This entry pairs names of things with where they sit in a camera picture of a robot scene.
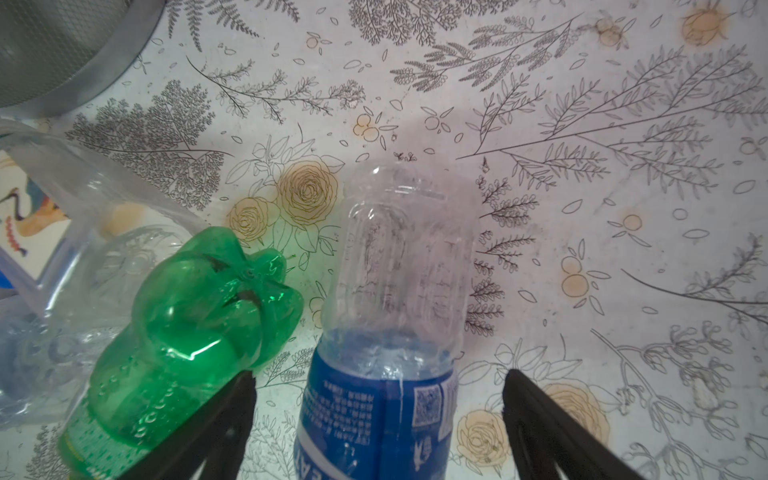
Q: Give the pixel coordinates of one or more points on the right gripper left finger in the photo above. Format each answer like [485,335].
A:
[211,444]

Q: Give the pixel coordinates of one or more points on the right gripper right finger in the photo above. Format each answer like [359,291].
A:
[547,443]

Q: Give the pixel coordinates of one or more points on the green bottle yellow cap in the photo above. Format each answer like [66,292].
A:
[202,316]

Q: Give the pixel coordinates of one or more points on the small bottle blue label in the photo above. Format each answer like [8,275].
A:
[44,367]

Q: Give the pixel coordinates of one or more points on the blue label bottle white cap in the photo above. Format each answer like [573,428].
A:
[381,391]

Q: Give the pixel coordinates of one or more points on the clear bottle bird label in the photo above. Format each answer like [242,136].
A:
[79,232]

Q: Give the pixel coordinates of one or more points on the grey mesh waste bin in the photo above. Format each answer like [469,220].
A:
[58,55]

